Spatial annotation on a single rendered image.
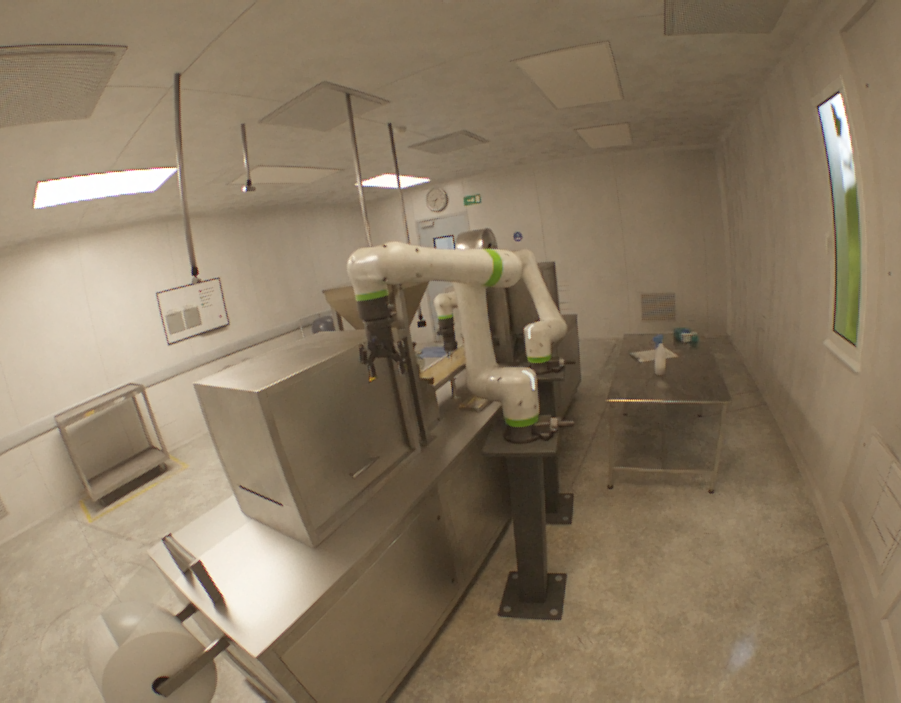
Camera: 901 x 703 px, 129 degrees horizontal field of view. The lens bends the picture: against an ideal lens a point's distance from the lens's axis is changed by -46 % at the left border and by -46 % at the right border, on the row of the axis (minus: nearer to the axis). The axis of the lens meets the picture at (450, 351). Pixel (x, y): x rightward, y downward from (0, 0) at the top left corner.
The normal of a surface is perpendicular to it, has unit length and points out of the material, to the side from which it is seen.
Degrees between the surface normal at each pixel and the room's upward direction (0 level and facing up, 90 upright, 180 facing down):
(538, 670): 0
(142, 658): 90
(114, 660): 90
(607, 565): 0
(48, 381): 90
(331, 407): 90
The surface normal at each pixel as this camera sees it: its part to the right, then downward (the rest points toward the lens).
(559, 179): -0.46, 0.29
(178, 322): 0.88, 0.00
